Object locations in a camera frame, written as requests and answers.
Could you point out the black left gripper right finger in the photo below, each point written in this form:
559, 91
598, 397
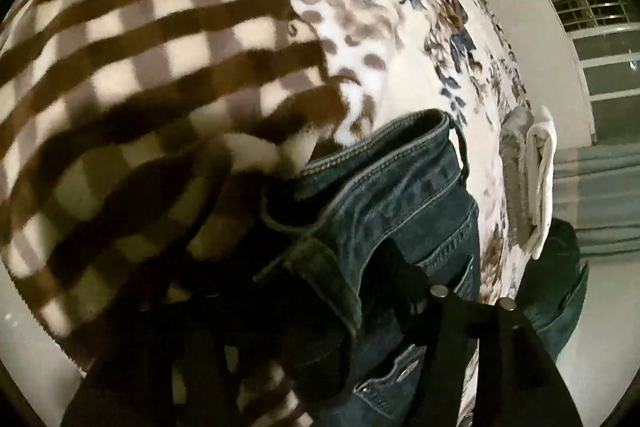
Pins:
518, 383

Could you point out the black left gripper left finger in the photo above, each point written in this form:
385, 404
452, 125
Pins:
163, 366

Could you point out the dark blue denim jeans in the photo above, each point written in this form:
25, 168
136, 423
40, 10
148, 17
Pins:
329, 284

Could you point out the right teal curtain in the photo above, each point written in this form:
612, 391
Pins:
596, 189

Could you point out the white folded pants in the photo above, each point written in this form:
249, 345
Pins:
541, 143

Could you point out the grey folded pants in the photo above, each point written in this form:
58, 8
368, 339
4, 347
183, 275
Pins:
512, 149

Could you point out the floral fleece bed blanket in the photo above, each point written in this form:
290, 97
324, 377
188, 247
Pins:
140, 138

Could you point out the window with metal bars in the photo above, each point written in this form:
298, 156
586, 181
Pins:
605, 38

